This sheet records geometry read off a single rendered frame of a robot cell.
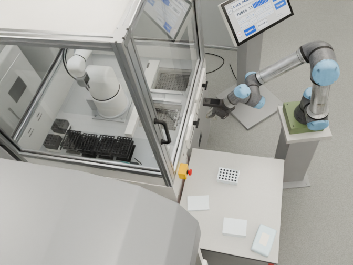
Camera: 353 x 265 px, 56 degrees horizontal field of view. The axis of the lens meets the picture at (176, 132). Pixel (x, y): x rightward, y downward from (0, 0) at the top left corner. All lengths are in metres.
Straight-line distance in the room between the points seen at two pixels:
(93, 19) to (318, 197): 2.29
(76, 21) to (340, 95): 2.79
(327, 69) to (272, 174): 0.74
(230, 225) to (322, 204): 1.18
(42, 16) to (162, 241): 0.85
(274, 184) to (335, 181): 1.04
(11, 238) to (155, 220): 0.40
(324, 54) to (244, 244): 1.05
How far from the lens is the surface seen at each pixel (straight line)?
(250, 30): 2.52
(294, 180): 2.91
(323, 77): 1.70
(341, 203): 2.96
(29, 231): 1.04
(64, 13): 1.26
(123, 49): 1.04
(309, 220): 2.84
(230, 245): 1.93
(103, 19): 1.17
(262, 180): 2.07
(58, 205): 1.02
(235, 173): 2.04
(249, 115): 3.21
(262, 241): 1.90
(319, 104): 1.91
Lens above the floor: 2.63
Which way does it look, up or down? 56 degrees down
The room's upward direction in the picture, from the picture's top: 14 degrees counter-clockwise
